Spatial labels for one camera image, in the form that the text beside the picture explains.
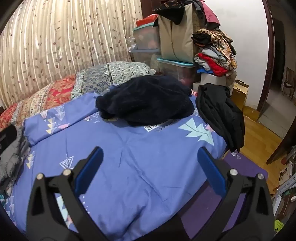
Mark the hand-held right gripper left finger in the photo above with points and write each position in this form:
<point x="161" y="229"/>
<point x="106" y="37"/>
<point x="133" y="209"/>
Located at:
<point x="89" y="172"/>

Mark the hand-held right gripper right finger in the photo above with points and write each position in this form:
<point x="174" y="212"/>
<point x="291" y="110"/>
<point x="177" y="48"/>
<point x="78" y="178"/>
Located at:
<point x="212" y="172"/>

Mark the navy fleece garment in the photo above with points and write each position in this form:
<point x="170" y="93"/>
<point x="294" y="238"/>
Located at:
<point x="148" y="99"/>

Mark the stack of folded clothes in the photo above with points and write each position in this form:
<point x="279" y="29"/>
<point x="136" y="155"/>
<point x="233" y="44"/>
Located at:
<point x="215" y="55"/>

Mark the pile of dark clothes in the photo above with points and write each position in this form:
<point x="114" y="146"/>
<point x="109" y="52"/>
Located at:
<point x="185" y="9"/>

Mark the grey puffer jacket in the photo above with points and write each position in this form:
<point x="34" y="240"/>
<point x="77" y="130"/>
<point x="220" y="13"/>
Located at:
<point x="13" y="162"/>

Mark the purple floor mat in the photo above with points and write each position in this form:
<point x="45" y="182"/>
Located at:
<point x="203" y="208"/>

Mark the blue printed bedsheet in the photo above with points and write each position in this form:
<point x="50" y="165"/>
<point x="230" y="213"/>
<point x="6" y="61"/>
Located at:
<point x="138" y="160"/>

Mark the black garment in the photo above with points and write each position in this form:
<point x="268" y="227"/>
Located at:
<point x="219" y="113"/>

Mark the patchwork floral quilt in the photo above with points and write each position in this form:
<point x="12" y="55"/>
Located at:
<point x="57" y="97"/>

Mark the dark wooden furniture leg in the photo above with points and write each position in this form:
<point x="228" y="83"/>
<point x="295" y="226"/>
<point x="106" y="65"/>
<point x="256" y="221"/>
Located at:
<point x="282" y="148"/>

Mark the pile of clutter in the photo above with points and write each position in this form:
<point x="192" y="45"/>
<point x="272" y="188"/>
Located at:
<point x="285" y="192"/>

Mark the cardboard box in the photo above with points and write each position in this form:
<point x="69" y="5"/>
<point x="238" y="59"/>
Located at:
<point x="240" y="95"/>

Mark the white box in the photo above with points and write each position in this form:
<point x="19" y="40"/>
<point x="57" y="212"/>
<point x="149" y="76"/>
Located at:
<point x="215" y="80"/>

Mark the thin metal rod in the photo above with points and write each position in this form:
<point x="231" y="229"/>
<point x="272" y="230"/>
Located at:
<point x="110" y="76"/>

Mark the clear storage box teal lid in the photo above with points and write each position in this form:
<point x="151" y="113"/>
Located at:
<point x="178" y="70"/>

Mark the beige leaf-print curtain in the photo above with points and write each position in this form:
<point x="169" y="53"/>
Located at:
<point x="57" y="41"/>

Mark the clear storage box grey lid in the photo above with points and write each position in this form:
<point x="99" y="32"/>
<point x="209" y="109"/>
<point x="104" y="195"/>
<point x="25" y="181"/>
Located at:
<point x="144" y="56"/>

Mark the beige fabric storage bag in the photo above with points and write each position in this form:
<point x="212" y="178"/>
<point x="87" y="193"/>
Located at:
<point x="175" y="39"/>

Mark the small clear box teal lid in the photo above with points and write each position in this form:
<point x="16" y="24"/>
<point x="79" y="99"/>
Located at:
<point x="146" y="38"/>

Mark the red box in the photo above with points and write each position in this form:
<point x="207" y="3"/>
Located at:
<point x="145" y="20"/>

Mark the dark wooden door frame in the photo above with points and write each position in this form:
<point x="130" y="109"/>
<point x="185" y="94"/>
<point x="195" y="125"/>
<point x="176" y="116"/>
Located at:
<point x="266" y="58"/>

